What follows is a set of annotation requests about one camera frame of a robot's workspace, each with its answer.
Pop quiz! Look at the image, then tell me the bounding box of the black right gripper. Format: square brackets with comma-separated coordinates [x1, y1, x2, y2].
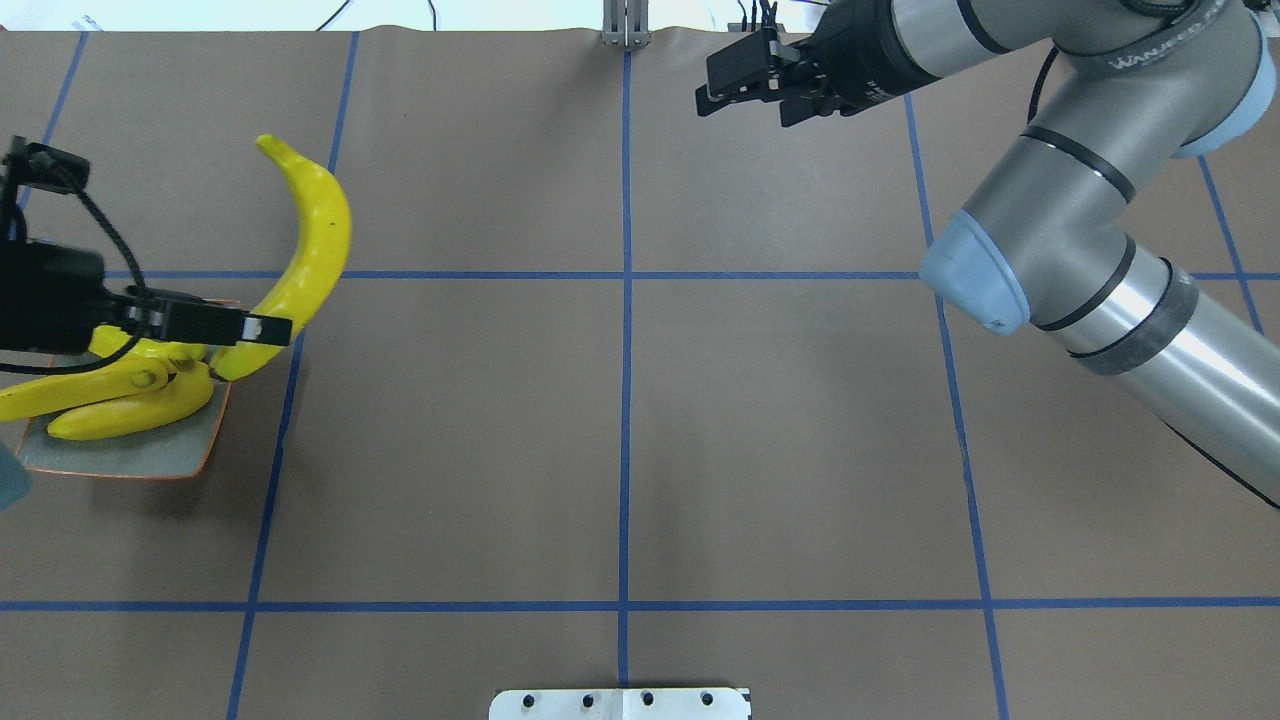
[695, 1, 911, 128]

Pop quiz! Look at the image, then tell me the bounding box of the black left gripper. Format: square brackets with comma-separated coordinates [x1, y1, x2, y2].
[1, 240, 293, 354]

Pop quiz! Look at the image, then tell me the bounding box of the yellow banana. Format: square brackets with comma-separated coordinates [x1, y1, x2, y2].
[1, 357, 170, 421]
[90, 325, 209, 374]
[252, 135, 353, 345]
[46, 363, 215, 441]

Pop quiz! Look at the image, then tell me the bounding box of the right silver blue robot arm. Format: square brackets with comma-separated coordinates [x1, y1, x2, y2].
[695, 1, 1279, 507]

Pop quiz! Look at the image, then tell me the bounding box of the grey square plate orange rim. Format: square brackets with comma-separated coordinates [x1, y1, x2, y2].
[15, 348, 230, 480]

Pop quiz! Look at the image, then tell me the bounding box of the aluminium frame post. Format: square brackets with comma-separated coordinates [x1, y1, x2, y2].
[602, 0, 652, 50]

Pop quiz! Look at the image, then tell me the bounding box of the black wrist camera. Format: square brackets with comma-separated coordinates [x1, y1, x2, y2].
[3, 135, 91, 195]

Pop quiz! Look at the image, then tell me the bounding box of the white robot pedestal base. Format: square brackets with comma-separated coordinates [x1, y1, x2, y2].
[488, 687, 753, 719]

